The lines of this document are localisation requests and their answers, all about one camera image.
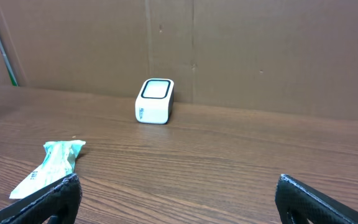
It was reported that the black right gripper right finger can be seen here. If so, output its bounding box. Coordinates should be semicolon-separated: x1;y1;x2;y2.
275;174;358;224

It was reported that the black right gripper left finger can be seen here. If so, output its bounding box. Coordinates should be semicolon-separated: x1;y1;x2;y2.
0;173;82;224

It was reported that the teal wipes packet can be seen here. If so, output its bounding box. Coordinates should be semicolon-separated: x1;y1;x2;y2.
9;140;86;199

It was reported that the white barcode scanner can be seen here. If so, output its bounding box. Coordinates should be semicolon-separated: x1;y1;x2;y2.
135;78;175;124

